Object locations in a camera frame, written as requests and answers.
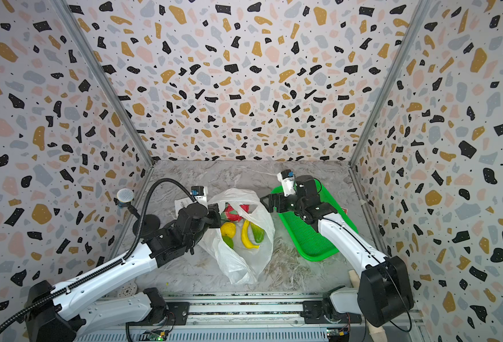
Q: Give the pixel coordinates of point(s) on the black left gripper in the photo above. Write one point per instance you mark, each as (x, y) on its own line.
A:
(213, 210)

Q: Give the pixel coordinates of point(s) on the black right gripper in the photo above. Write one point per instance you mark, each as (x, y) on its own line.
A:
(280, 202)

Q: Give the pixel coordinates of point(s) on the red apple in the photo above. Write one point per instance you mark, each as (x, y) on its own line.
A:
(232, 215)

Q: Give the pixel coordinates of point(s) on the green plastic basket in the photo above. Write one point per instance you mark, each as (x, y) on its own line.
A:
(310, 244)

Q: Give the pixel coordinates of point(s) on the yellow banana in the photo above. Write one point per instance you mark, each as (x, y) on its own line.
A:
(245, 237)

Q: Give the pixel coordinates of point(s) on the white plastic bag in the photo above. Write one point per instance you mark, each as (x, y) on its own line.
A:
(241, 265)

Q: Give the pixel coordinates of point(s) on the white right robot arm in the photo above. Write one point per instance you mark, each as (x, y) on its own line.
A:
(384, 291)

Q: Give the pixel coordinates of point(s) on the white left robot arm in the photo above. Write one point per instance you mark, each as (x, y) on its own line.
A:
(74, 308)

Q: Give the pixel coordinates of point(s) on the yellow lemon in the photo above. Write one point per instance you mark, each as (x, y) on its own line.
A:
(228, 229)

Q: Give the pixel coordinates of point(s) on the green guava fruit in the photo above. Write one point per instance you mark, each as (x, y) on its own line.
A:
(258, 233)

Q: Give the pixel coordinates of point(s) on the microphone on black stand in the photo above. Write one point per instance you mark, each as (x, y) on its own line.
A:
(134, 211)

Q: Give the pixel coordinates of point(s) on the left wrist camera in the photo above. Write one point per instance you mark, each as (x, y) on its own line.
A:
(200, 194)

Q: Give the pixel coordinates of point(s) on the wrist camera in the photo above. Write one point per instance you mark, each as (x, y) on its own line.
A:
(287, 180)
(200, 194)

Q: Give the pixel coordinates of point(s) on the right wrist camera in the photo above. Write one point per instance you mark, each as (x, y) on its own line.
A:
(287, 180)

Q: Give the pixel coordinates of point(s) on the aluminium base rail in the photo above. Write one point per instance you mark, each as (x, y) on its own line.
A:
(260, 317)

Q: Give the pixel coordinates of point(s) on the aluminium right corner post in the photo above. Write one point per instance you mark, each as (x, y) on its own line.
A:
(408, 39)

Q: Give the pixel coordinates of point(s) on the aluminium corner post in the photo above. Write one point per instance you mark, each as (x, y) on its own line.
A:
(408, 39)
(63, 11)

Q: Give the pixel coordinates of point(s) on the aluminium left corner post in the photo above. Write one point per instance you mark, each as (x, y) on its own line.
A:
(63, 11)

